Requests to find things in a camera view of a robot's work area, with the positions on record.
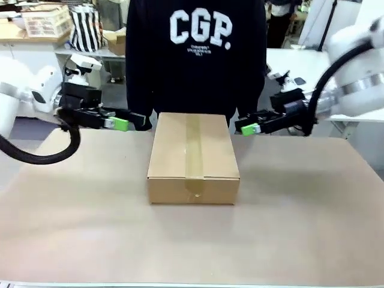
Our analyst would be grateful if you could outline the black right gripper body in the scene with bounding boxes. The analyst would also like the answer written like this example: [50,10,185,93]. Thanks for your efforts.
[260,88,308,134]

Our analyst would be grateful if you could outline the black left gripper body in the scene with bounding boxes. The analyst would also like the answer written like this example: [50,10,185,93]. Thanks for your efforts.
[59,82,106,129]

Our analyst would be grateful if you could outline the brown cardboard shipping box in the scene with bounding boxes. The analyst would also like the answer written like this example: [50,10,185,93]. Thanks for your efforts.
[146,112,241,206]

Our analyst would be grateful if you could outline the person's left forearm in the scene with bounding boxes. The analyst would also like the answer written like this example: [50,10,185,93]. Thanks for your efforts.
[233,59,268,127]

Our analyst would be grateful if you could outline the person's right forearm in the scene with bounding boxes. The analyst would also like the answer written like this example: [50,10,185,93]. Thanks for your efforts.
[125,59,154,131]

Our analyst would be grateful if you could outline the small open cardboard box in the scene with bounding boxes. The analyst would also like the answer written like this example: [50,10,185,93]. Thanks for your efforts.
[103,26,127,56]

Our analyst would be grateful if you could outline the white rounded side table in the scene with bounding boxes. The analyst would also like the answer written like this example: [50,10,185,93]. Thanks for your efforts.
[265,47,384,140]

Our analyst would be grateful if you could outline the background person grey trousers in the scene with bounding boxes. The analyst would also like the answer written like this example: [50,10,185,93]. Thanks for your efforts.
[97,0,127,83]

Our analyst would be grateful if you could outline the white desk with legs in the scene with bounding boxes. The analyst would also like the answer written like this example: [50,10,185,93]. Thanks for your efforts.
[53,44,127,91]

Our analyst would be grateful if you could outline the white drawer cabinet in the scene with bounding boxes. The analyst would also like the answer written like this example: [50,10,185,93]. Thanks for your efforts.
[0,40,101,91]

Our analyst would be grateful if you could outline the black white striped bag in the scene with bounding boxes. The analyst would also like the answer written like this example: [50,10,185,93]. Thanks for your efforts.
[69,5,104,52]

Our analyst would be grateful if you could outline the person in dark sweatshirt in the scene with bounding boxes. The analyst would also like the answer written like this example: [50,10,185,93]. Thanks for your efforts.
[125,0,268,128]

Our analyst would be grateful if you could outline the background person dark clothes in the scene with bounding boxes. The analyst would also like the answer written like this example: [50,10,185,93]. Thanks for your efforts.
[266,0,302,49]

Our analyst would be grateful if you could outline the white plastic basket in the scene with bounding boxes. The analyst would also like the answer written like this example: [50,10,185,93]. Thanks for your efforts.
[20,4,71,38]

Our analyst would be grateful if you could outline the white board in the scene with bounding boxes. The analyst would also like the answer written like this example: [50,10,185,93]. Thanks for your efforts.
[298,0,361,50]

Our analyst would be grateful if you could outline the black stand pole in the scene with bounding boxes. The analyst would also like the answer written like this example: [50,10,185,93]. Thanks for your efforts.
[317,0,338,52]

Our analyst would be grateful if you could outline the light wooden board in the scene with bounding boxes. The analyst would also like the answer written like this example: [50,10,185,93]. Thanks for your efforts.
[0,20,73,43]

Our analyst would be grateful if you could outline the white bowl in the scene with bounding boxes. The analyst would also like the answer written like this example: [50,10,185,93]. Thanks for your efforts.
[5,16,25,31]

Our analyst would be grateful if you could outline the white partition panel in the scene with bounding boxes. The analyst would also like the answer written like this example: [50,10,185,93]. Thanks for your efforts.
[355,0,384,28]

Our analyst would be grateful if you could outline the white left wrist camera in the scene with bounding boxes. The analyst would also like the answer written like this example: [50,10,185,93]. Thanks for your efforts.
[64,53,103,86]

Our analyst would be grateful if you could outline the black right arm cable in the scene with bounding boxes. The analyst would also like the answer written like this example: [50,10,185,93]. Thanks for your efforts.
[302,38,379,137]

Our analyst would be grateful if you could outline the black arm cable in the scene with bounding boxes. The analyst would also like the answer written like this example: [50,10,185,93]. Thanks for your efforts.
[0,107,82,165]
[302,38,379,137]

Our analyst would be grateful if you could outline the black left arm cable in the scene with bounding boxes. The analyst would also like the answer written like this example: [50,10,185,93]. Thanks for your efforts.
[0,107,82,165]

